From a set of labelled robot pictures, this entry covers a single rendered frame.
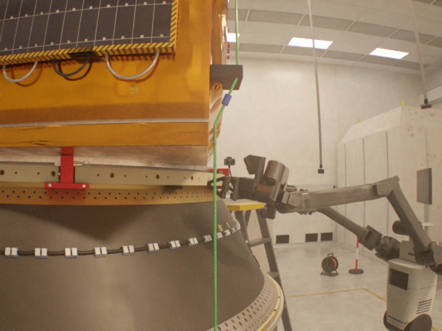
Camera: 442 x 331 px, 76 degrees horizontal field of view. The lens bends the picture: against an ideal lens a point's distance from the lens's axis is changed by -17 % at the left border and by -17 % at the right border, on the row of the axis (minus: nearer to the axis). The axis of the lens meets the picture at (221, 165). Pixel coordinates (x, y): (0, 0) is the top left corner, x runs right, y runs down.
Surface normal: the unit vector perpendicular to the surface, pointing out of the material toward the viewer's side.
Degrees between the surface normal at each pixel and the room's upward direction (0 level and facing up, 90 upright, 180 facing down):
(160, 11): 90
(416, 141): 90
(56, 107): 92
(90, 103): 93
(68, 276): 62
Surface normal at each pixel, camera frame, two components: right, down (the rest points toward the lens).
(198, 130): 0.04, -0.06
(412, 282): -0.72, -0.04
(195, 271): 0.71, -0.50
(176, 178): 0.80, -0.04
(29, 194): 0.33, -0.52
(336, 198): 0.29, -0.19
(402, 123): 0.06, -0.62
